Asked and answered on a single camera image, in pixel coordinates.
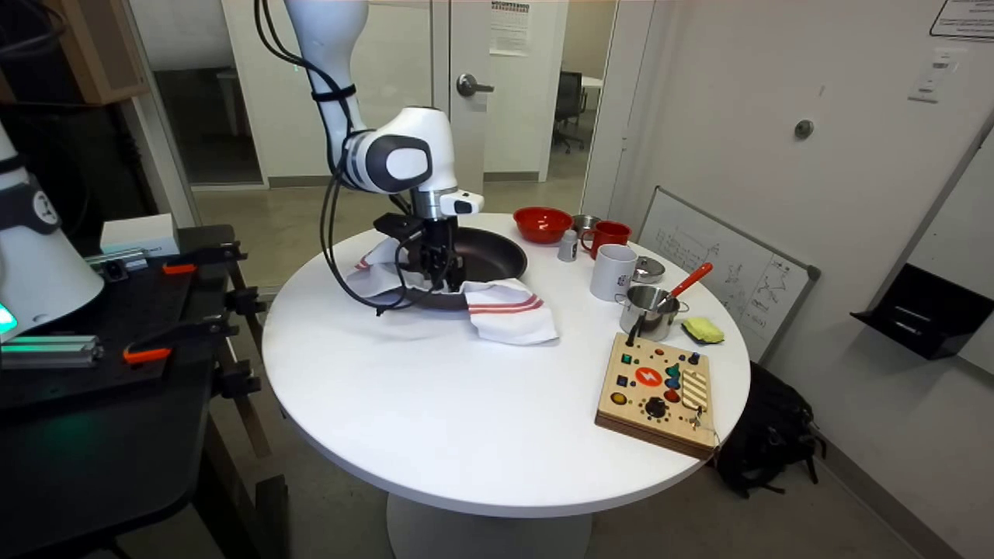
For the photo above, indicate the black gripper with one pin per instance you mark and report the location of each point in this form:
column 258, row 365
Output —
column 437, row 237

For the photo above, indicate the black frying pan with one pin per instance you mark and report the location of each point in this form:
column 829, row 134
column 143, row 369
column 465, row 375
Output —
column 492, row 254

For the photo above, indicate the white towel red stripes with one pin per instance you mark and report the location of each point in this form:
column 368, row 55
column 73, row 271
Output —
column 512, row 316

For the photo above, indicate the red bowl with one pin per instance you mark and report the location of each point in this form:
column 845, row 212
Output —
column 541, row 226

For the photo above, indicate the small grey shaker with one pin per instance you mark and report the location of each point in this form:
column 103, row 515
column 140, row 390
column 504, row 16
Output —
column 567, row 249

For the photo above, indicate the white mug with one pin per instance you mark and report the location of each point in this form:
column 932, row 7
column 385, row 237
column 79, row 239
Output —
column 610, row 274

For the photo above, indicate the red mug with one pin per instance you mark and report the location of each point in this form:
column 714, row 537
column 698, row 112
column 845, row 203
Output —
column 610, row 237

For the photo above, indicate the white door with window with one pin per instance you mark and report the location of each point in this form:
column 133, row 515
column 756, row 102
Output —
column 538, row 104

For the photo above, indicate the small steel cup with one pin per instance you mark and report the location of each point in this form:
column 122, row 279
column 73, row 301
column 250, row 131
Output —
column 651, row 267

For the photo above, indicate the small steel saucepan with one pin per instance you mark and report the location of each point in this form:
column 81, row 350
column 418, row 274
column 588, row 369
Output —
column 651, row 308

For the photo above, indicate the wooden board colourful pieces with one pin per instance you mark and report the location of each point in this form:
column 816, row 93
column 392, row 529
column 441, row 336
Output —
column 655, row 398

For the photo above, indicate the white door notice paper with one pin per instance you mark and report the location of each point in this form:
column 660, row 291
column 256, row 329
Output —
column 511, row 29

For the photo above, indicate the yellow green sponge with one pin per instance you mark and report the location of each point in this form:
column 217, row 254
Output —
column 704, row 329

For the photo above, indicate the black clamp orange tip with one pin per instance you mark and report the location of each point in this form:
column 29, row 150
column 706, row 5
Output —
column 178, row 271
column 143, row 355

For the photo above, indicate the leaning framed whiteboard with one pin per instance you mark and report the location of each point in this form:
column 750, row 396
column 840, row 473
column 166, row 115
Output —
column 726, row 267

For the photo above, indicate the white box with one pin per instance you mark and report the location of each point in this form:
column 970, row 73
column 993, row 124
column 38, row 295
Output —
column 140, row 237

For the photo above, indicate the black backpack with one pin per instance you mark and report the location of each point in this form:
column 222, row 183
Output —
column 766, row 437

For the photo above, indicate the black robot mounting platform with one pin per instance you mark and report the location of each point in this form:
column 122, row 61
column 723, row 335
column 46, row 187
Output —
column 95, row 454

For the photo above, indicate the wooden cabinet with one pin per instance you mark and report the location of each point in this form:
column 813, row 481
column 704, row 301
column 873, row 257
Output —
column 96, row 47

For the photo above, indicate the round grey wall knob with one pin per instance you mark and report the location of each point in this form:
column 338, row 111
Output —
column 801, row 128

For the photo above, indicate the aluminium rail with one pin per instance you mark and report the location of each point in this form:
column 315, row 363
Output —
column 51, row 352

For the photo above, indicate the black wall tray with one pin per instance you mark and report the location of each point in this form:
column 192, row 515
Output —
column 921, row 312

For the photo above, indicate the white wall switch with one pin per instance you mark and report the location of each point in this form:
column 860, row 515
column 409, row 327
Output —
column 930, row 78

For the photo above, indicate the framed wall sign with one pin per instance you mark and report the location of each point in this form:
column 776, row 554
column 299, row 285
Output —
column 965, row 19

